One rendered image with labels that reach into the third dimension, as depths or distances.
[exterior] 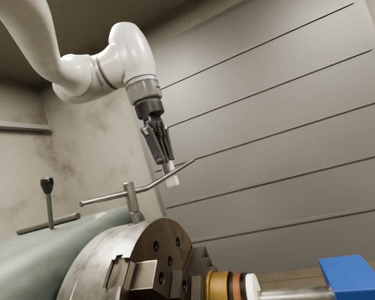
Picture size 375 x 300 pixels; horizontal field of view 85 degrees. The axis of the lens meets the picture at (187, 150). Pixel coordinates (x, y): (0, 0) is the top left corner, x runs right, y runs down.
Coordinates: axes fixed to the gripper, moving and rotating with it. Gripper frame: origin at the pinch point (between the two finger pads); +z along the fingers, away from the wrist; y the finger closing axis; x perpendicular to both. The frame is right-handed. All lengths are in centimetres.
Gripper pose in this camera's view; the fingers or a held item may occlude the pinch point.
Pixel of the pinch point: (169, 174)
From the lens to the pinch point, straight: 56.3
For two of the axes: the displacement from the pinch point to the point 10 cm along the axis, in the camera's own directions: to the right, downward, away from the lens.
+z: 3.0, 9.5, 0.1
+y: 3.0, -1.0, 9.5
